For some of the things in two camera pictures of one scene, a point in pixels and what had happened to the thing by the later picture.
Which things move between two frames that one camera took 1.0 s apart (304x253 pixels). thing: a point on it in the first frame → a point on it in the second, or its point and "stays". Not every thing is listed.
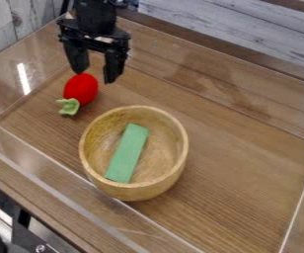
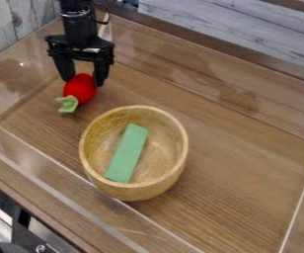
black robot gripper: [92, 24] → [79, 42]
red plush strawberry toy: [79, 89] stays
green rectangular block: [127, 153] stays
